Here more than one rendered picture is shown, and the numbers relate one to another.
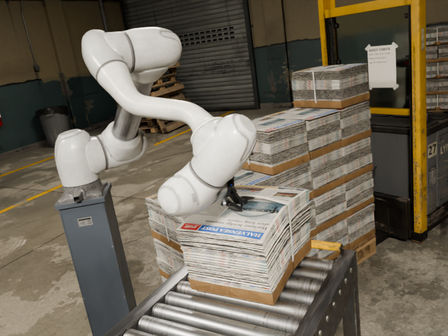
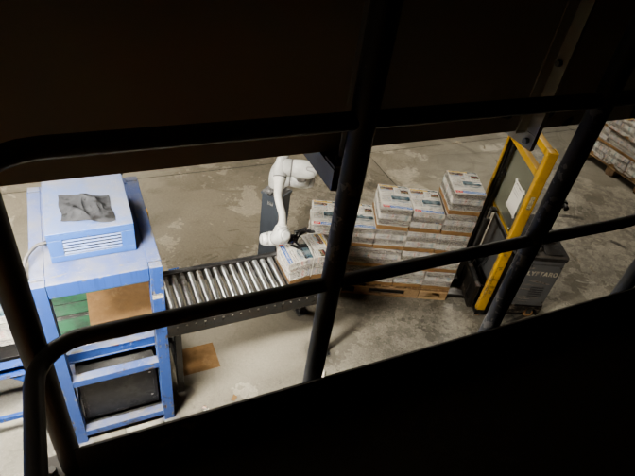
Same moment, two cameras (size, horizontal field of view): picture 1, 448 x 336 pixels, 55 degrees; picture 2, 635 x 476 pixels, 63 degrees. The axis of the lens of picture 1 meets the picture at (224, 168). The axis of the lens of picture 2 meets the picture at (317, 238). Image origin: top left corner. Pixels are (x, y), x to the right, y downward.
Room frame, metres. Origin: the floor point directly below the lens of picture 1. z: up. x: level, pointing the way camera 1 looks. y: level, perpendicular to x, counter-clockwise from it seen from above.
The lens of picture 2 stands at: (-1.41, -1.61, 3.65)
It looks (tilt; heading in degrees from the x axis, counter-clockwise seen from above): 39 degrees down; 29
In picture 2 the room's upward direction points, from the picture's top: 9 degrees clockwise
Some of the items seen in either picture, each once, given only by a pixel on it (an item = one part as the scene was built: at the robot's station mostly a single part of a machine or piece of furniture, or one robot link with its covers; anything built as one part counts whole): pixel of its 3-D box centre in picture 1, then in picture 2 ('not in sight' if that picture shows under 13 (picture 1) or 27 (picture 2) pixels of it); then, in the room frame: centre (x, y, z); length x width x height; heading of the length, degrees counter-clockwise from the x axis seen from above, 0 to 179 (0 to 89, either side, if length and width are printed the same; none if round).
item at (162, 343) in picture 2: not in sight; (163, 348); (0.03, 0.20, 0.77); 0.09 x 0.09 x 1.55; 58
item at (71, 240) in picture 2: not in sight; (88, 211); (0.01, 0.72, 1.65); 0.60 x 0.45 x 0.20; 58
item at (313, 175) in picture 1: (259, 237); (366, 250); (2.27, -0.15, 0.42); 1.17 x 0.39 x 0.83; 126
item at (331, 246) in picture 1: (283, 240); not in sight; (1.43, -0.18, 0.81); 0.43 x 0.03 x 0.02; 58
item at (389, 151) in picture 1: (401, 167); (516, 263); (3.17, -1.39, 0.40); 0.69 x 0.55 x 0.80; 36
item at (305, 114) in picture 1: (301, 113); (426, 201); (2.51, -0.50, 1.06); 0.37 x 0.28 x 0.01; 36
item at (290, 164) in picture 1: (268, 159); (389, 215); (2.35, -0.26, 0.86); 0.38 x 0.29 x 0.04; 35
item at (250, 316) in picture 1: (229, 313); (278, 277); (1.09, 0.05, 0.77); 0.47 x 0.05 x 0.05; 58
